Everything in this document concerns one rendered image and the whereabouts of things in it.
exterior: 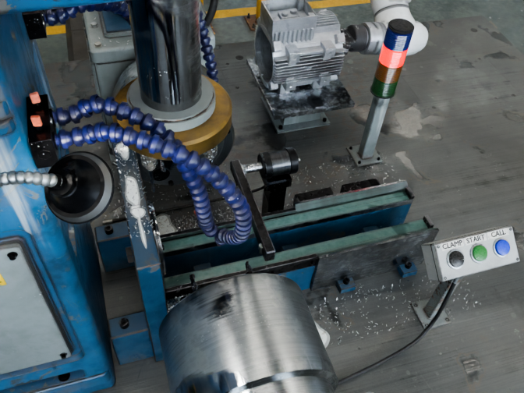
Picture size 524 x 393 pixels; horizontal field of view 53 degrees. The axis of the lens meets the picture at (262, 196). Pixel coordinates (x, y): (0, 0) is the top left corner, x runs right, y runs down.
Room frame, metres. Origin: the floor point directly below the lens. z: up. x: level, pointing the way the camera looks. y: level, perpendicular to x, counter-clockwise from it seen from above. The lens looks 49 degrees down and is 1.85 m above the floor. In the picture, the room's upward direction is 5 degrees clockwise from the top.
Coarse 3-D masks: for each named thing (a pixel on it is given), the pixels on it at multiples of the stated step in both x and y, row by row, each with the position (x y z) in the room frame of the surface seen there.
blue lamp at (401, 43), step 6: (390, 30) 1.10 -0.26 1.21; (390, 36) 1.10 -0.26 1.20; (396, 36) 1.09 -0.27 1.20; (402, 36) 1.09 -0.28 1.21; (408, 36) 1.09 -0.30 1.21; (384, 42) 1.11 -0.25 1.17; (390, 42) 1.09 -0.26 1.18; (396, 42) 1.09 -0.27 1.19; (402, 42) 1.09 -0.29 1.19; (408, 42) 1.09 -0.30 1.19; (390, 48) 1.09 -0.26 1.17; (396, 48) 1.09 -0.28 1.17; (402, 48) 1.09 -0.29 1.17
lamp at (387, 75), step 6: (378, 60) 1.12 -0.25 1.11; (378, 66) 1.11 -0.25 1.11; (384, 66) 1.09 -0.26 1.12; (378, 72) 1.10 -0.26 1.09; (384, 72) 1.09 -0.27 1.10; (390, 72) 1.09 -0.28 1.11; (396, 72) 1.09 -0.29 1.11; (378, 78) 1.10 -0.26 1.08; (384, 78) 1.09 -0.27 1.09; (390, 78) 1.09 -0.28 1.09; (396, 78) 1.09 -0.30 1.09
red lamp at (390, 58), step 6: (384, 48) 1.10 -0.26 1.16; (384, 54) 1.10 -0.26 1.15; (390, 54) 1.09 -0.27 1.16; (396, 54) 1.09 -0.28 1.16; (402, 54) 1.09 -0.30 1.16; (384, 60) 1.09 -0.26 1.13; (390, 60) 1.09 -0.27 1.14; (396, 60) 1.09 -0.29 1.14; (402, 60) 1.09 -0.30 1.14; (390, 66) 1.09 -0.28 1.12; (396, 66) 1.09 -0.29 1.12
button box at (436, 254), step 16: (448, 240) 0.61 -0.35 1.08; (464, 240) 0.61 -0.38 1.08; (480, 240) 0.62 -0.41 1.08; (496, 240) 0.63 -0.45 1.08; (512, 240) 0.63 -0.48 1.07; (432, 256) 0.59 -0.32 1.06; (448, 256) 0.58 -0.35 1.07; (464, 256) 0.59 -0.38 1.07; (496, 256) 0.60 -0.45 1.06; (512, 256) 0.61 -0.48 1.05; (432, 272) 0.57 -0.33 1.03; (448, 272) 0.56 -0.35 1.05; (464, 272) 0.57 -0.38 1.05
